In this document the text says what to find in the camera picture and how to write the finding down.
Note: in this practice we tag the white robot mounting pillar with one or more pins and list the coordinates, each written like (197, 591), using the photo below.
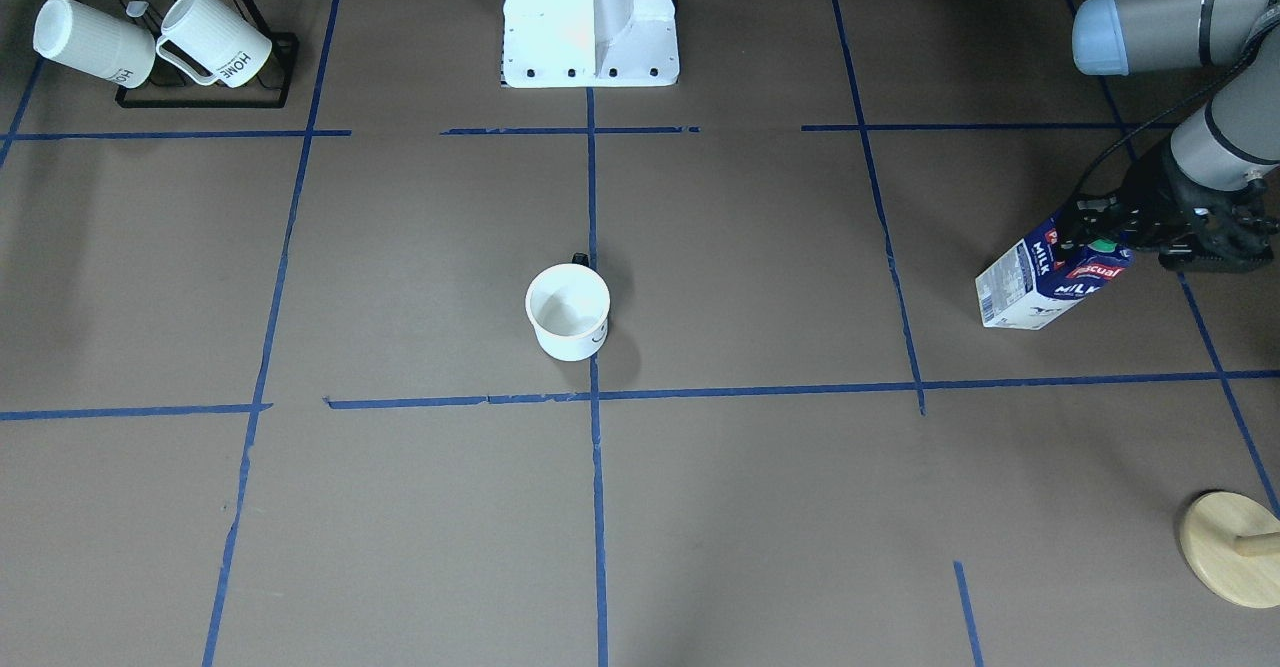
(551, 44)

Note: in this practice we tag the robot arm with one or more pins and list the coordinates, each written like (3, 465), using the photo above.
(1234, 129)

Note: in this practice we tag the white smiley mug black handle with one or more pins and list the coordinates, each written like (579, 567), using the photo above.
(568, 306)

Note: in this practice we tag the white ribbed HOME mug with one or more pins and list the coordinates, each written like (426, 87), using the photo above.
(210, 43)

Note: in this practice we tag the black wire mug rack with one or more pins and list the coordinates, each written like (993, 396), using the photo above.
(166, 87)

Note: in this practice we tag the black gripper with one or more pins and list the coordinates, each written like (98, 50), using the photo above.
(1146, 201)

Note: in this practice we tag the wooden mug tree stand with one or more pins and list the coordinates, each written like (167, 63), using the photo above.
(1231, 543)

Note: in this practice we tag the blue white milk carton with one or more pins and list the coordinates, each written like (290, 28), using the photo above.
(1037, 279)

